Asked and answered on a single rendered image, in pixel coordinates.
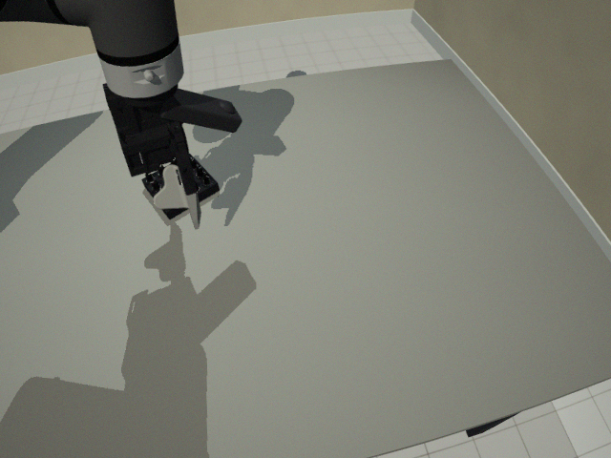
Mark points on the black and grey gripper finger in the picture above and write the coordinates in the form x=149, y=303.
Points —
x=184, y=195

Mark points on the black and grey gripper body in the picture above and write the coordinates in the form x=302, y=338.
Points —
x=150, y=135

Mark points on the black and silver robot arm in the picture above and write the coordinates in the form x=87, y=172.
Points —
x=137, y=42

